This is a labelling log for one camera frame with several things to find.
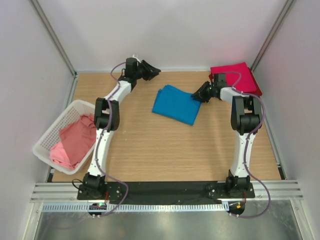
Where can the salmon t shirt in basket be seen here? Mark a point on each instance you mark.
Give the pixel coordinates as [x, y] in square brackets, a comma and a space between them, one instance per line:
[77, 138]

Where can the white perforated plastic basket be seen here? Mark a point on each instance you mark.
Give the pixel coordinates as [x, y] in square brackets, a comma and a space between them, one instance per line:
[52, 136]

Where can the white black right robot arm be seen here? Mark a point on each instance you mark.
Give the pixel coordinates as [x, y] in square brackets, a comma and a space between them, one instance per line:
[246, 119]

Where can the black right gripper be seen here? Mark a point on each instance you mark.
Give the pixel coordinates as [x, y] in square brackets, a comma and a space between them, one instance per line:
[200, 94]

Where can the aluminium rail frame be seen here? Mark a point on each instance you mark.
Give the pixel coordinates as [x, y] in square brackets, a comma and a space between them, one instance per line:
[65, 191]

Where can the folded dark red t shirt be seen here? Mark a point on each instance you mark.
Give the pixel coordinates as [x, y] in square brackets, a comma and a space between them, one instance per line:
[256, 88]

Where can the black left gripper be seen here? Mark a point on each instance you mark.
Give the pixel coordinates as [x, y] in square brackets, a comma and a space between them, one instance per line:
[151, 72]

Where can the pink t shirt in basket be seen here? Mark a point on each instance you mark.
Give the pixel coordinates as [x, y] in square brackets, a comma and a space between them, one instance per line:
[58, 155]

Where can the white slotted cable duct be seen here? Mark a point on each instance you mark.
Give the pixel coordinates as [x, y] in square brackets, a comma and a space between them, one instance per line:
[99, 207]

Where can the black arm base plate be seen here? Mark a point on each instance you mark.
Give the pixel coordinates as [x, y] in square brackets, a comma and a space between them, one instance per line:
[153, 190]

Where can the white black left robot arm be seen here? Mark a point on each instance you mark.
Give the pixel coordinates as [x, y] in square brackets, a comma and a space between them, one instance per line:
[107, 121]

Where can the blue t shirt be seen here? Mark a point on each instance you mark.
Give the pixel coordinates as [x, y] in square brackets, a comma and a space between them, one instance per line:
[176, 104]

